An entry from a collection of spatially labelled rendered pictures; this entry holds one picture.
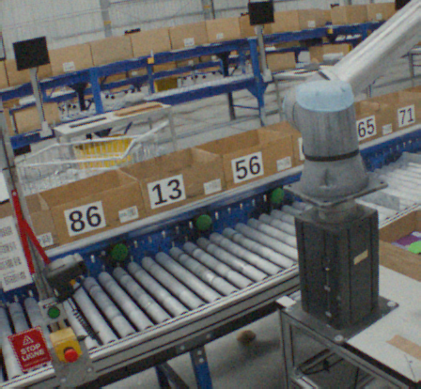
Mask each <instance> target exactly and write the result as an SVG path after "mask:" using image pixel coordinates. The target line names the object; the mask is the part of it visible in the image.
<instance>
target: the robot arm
mask: <svg viewBox="0 0 421 389"><path fill-rule="evenodd" d="M420 40H421V0H413V1H411V2H410V3H409V4H408V5H406V6H405V7H404V8H402V9H401V10H400V11H399V12H398V13H396V15H394V16H393V17H392V18H391V19H389V20H388V21H387V22H386V23H384V24H383V26H381V27H379V29H378V30H376V31H375V32H373V34H372V35H370V36H369V37H368V38H367V39H365V40H364V41H363V43H360V44H359V45H358V46H357V48H356V49H353V50H352V51H351V52H350V53H349V54H348V55H346V56H345V57H343V58H342V59H341V61H340V62H338V63H337V64H335V65H334V66H333V67H332V68H331V69H330V70H318V71H317V72H315V73H314V74H313V76H312V77H310V78H309V79H308V80H307V81H306V82H305V83H304V82H301V83H299V84H297V85H295V86H293V87H292V88H291V89H290V90H289V91H288V93H287V94H286V96H285V98H284V101H283V108H284V111H285V115H286V118H287V121H288V123H289V124H290V126H291V127H292V128H294V129H295V130H297V131H298V132H300V133H301V135H302V143H303V145H304V157H305V162H304V169H303V173H302V176H301V189H302V191H303V192H304V193H305V194H308V195H314V196H340V195H350V194H353V193H356V192H359V191H362V190H364V189H365V188H366V187H367V185H368V183H369V179H368V171H367V169H366V166H365V164H364V162H363V160H362V158H361V156H360V151H359V141H358V131H357V123H356V118H355V108H354V98H356V96H357V95H358V94H359V93H361V92H362V91H363V90H364V88H366V87H367V86H369V85H371V83H372V82H373V81H374V80H376V79H377V77H378V76H381V75H382V73H383V72H384V71H386V70H388V68H390V67H391V66H392V65H393V63H396V62H397V61H398V59H400V58H401V57H402V56H404V55H405V54H406V52H409V51H410V49H411V48H412V47H413V46H414V45H415V44H417V42H419V41H420Z"/></svg>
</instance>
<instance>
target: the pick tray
mask: <svg viewBox="0 0 421 389"><path fill-rule="evenodd" d="M413 231H416V232H419V233H421V211H418V210H416V211H415V212H414V210H413V211H412V212H409V213H407V214H405V215H404V216H401V217H399V218H397V219H396V220H394V221H392V222H390V223H389V224H387V225H385V226H381V227H380V229H379V243H380V250H379V260H380V266H383V267H385V268H387V269H389V270H391V271H393V272H398V273H399V274H402V275H404V276H408V277H410V278H411V279H413V280H414V281H415V280H416V281H419V282H420V283H421V256H420V255H418V254H417V253H414V252H413V251H411V252H410V251H408V250H406V249H403V248H401V247H399V246H397V245H396V246H395V245H393V244H391V242H392V241H396V240H398V239H400V238H401V237H402V236H404V235H407V234H408V233H410V232H413Z"/></svg>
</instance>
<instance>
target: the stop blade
mask: <svg viewBox="0 0 421 389"><path fill-rule="evenodd" d="M357 199H360V200H363V201H366V202H368V203H371V204H375V205H377V206H380V207H382V206H384V207H386V208H388V209H392V210H396V211H399V208H400V198H399V195H395V194H390V193H387V192H385V191H381V190H379V191H378V192H377V193H374V194H368V195H366V196H363V197H360V198H357Z"/></svg>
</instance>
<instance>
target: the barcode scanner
mask: <svg viewBox="0 0 421 389"><path fill-rule="evenodd" d="M45 266H46V268H44V269H43V270H42V274H43V276H44V278H45V280H46V282H47V284H48V286H49V287H50V288H55V290H56V291H57V292H58V293H59V295H60V296H61V297H58V298H57V300H58V302H59V303H64V302H65V301H66V300H67V299H69V298H70V297H72V296H73V295H74V293H75V290H74V288H73V286H74V285H75V284H76V281H75V280H74V279H75V278H77V277H79V276H81V275H84V274H87V270H88V268H87V266H86V264H85V261H84V260H83V259H82V258H81V256H79V255H78V254H73V255H69V256H67V257H64V258H62V259H61V258H60V259H58V260H54V261H53V262H51V263H49V264H47V265H45Z"/></svg>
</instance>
